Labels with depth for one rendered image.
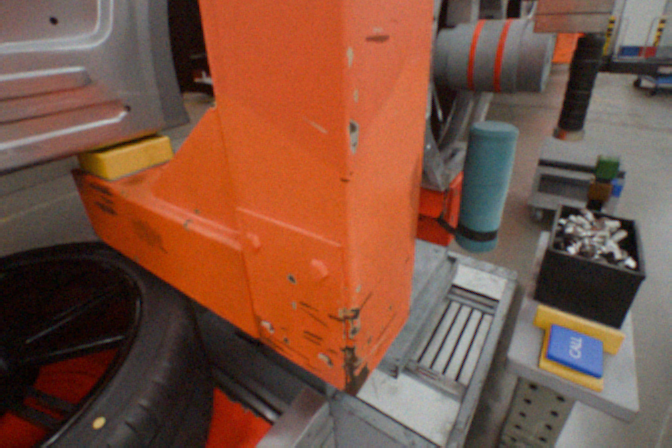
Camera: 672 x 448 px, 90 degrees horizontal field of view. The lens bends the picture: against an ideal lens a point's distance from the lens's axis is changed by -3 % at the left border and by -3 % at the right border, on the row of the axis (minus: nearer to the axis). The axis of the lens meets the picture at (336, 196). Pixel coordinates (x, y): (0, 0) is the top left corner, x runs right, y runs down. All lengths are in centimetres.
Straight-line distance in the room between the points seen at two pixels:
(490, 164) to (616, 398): 39
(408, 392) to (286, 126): 83
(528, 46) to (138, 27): 69
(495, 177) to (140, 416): 66
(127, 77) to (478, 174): 66
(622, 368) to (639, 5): 1177
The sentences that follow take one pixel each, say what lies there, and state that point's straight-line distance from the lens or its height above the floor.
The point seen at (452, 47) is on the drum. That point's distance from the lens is 77.
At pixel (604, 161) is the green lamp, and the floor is 66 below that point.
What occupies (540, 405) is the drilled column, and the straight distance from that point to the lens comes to 91.
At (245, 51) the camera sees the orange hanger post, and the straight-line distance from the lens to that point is 32.
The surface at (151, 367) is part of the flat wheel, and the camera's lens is 59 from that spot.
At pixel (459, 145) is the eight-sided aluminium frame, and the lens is 98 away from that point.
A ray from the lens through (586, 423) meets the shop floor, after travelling 121.
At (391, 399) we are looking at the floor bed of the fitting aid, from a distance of 100.
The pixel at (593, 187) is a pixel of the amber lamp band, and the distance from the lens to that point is 89.
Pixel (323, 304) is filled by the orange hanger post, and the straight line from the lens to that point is 37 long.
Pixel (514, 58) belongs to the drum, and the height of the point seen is 85.
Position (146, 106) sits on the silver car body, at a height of 80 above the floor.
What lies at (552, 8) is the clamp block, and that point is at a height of 93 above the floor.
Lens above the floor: 92
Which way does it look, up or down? 26 degrees down
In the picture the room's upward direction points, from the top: 2 degrees counter-clockwise
